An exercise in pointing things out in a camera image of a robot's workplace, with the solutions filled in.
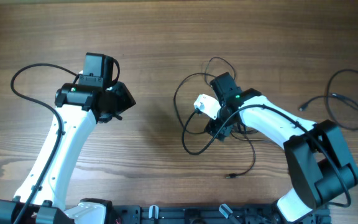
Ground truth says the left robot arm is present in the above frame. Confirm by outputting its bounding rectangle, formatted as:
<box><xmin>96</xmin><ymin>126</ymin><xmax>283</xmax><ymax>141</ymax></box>
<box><xmin>0</xmin><ymin>53</ymin><xmax>135</xmax><ymax>223</ymax></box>

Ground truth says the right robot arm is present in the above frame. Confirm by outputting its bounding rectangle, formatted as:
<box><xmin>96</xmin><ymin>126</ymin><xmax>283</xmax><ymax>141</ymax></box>
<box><xmin>194</xmin><ymin>73</ymin><xmax>358</xmax><ymax>223</ymax></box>

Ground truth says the left camera black cable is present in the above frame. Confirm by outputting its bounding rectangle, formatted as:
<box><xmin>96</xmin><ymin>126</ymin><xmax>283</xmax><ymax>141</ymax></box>
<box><xmin>10</xmin><ymin>63</ymin><xmax>83</xmax><ymax>224</ymax></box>

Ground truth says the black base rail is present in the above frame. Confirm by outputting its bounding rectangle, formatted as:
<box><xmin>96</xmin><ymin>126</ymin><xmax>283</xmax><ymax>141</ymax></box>
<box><xmin>82</xmin><ymin>203</ymin><xmax>331</xmax><ymax>224</ymax></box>

